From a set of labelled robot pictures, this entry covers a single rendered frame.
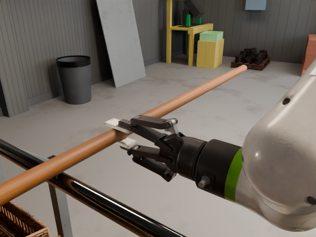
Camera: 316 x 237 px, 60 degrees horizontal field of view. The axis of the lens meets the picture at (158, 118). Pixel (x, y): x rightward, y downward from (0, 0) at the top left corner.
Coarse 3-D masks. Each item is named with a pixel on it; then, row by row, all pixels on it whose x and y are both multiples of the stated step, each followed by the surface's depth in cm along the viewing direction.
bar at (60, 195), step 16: (0, 144) 59; (0, 160) 128; (16, 160) 55; (32, 160) 53; (0, 176) 129; (64, 176) 48; (64, 192) 47; (80, 192) 45; (96, 192) 44; (64, 208) 102; (96, 208) 43; (112, 208) 41; (128, 208) 41; (64, 224) 104; (128, 224) 39; (144, 224) 38; (160, 224) 38
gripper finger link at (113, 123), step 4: (108, 120) 60; (112, 120) 60; (116, 120) 60; (104, 124) 60; (108, 124) 59; (112, 124) 59; (116, 124) 59; (116, 128) 58; (120, 128) 57; (124, 128) 57; (128, 132) 56
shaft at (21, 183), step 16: (224, 80) 100; (192, 96) 82; (160, 112) 69; (112, 128) 59; (80, 144) 52; (96, 144) 53; (48, 160) 47; (64, 160) 48; (80, 160) 50; (16, 176) 42; (32, 176) 43; (48, 176) 45; (0, 192) 39; (16, 192) 41
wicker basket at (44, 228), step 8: (0, 208) 118; (8, 208) 111; (16, 208) 104; (0, 216) 120; (8, 216) 114; (16, 216) 108; (24, 216) 102; (32, 216) 100; (0, 224) 116; (8, 224) 115; (16, 224) 111; (24, 224) 106; (32, 224) 101; (40, 224) 96; (0, 232) 111; (8, 232) 112; (16, 232) 112; (24, 232) 109; (32, 232) 104; (40, 232) 93; (48, 232) 96
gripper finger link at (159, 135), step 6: (132, 126) 55; (138, 126) 56; (144, 126) 56; (138, 132) 55; (144, 132) 54; (150, 132) 54; (156, 132) 54; (150, 138) 53; (156, 138) 52; (162, 138) 53; (156, 144) 52; (162, 144) 51; (168, 150) 51
